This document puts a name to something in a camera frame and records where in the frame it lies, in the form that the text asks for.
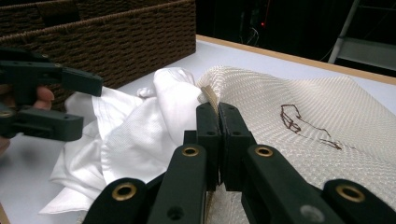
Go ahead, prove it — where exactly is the cream mesh laundry bag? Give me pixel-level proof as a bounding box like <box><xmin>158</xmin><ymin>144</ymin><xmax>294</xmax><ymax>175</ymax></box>
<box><xmin>195</xmin><ymin>64</ymin><xmax>396</xmax><ymax>224</ymax></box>

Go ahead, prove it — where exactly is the black computer tower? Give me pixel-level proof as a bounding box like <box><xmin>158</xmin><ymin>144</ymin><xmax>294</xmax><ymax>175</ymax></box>
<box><xmin>239</xmin><ymin>0</ymin><xmax>276</xmax><ymax>42</ymax></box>

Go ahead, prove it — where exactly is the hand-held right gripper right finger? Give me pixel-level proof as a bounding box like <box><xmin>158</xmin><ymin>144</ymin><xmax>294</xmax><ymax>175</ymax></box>
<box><xmin>218</xmin><ymin>102</ymin><xmax>344</xmax><ymax>224</ymax></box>

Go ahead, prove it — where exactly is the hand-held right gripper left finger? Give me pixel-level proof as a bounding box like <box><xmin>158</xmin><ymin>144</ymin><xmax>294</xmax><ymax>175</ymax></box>
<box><xmin>148</xmin><ymin>102</ymin><xmax>222</xmax><ymax>224</ymax></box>

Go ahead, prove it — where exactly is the white shirt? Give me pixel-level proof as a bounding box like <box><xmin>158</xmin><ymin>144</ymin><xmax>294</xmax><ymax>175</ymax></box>
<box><xmin>38</xmin><ymin>67</ymin><xmax>207</xmax><ymax>217</ymax></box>

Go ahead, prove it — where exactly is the white desk frame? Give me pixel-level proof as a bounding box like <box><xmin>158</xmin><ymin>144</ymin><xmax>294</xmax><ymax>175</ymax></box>
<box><xmin>327</xmin><ymin>0</ymin><xmax>396</xmax><ymax>73</ymax></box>

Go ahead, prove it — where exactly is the brown woven basket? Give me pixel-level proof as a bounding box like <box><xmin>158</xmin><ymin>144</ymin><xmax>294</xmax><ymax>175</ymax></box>
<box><xmin>0</xmin><ymin>0</ymin><xmax>197</xmax><ymax>112</ymax></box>

